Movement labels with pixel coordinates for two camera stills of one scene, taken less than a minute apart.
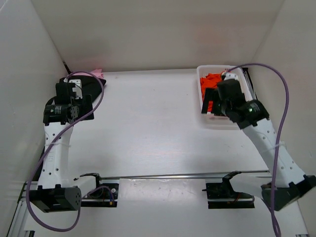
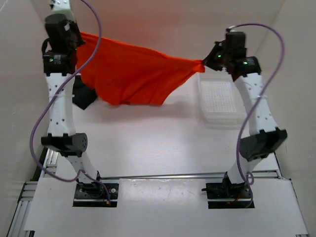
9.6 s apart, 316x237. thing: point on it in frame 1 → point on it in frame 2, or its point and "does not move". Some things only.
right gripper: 213,99 → 210,58
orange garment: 210,81 → 121,73
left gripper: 87,107 → 77,38
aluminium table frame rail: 17,228 does not move
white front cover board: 167,206 does not move
